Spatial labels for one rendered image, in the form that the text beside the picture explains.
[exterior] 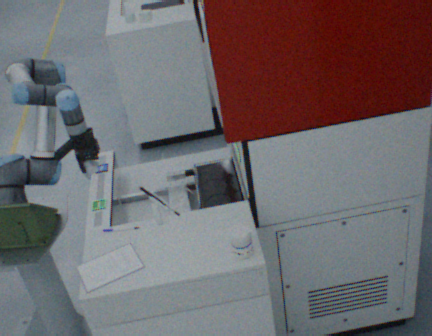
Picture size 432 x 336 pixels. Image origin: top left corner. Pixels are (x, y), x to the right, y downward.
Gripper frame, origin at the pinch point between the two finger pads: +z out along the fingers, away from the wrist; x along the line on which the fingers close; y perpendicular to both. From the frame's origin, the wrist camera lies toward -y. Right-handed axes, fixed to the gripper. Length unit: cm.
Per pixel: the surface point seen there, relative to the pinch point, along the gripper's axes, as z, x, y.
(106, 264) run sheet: 13.7, -35.8, 5.3
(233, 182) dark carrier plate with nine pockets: 21, 6, 55
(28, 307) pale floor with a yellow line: 111, 48, -68
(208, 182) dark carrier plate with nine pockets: 21, 10, 45
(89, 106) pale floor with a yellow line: 111, 285, -48
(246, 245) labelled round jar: 8, -46, 53
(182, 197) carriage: 22.6, 5.3, 33.4
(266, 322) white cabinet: 43, -50, 56
